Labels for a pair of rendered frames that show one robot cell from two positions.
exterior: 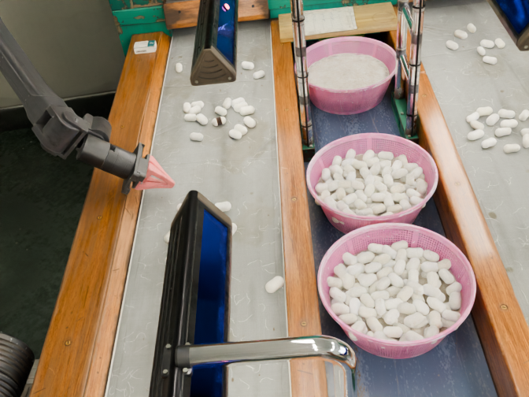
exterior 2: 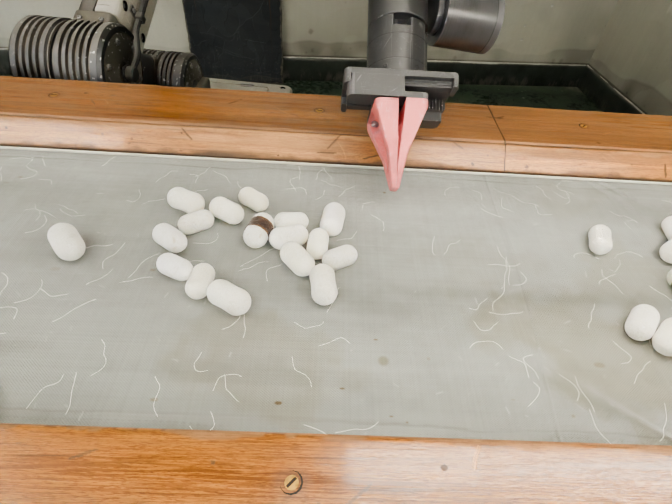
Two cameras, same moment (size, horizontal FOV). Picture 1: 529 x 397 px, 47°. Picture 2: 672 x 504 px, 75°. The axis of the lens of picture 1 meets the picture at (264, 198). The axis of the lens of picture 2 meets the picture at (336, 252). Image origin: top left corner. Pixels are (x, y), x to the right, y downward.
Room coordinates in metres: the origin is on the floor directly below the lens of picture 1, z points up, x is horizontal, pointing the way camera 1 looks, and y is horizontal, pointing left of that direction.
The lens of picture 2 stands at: (0.91, -0.13, 1.01)
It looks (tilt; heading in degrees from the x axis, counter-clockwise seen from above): 45 degrees down; 83
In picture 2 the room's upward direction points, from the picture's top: 5 degrees clockwise
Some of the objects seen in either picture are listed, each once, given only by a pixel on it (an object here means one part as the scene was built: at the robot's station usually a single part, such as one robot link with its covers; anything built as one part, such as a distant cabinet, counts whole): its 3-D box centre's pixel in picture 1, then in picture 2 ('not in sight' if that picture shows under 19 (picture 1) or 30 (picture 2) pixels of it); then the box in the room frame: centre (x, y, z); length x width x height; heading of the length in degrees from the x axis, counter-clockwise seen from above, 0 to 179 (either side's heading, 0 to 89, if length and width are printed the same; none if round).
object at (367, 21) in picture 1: (337, 21); not in sight; (1.60, -0.28, 0.77); 0.33 x 0.15 x 0.01; 85
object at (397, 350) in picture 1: (393, 294); not in sight; (0.66, -0.20, 0.72); 0.27 x 0.27 x 0.10
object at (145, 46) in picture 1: (145, 46); not in sight; (1.61, 0.27, 0.78); 0.06 x 0.04 x 0.02; 85
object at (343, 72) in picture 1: (346, 81); not in sight; (1.38, -0.26, 0.71); 0.22 x 0.22 x 0.06
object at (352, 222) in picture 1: (371, 189); not in sight; (0.94, -0.22, 0.72); 0.27 x 0.27 x 0.10
